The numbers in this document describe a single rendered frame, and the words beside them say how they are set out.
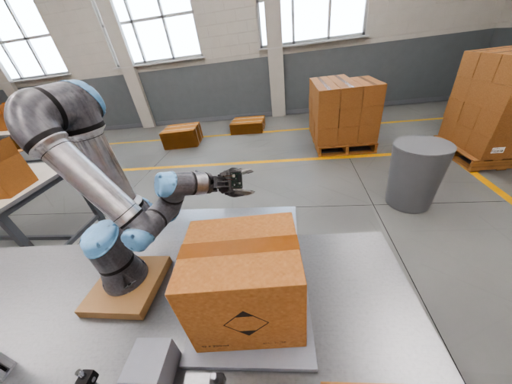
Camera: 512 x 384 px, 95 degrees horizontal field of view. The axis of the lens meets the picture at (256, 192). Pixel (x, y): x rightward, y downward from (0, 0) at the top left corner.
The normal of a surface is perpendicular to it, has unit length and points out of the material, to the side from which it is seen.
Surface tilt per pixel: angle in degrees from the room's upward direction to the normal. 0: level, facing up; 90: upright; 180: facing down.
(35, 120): 59
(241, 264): 0
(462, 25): 90
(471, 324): 0
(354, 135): 90
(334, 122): 90
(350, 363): 0
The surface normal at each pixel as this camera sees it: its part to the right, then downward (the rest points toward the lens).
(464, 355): -0.11, -0.83
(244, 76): -0.11, 0.56
